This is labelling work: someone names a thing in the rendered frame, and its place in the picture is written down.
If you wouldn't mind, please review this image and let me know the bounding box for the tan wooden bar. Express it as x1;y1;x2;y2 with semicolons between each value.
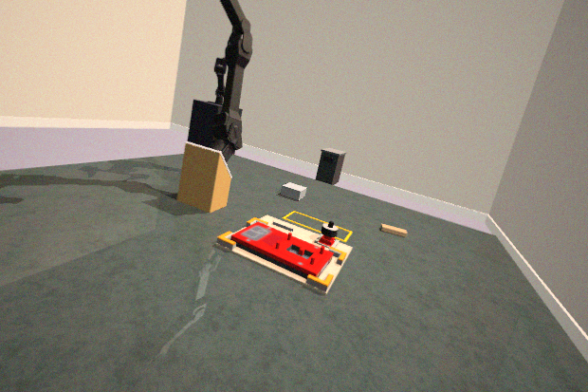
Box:
380;224;406;237

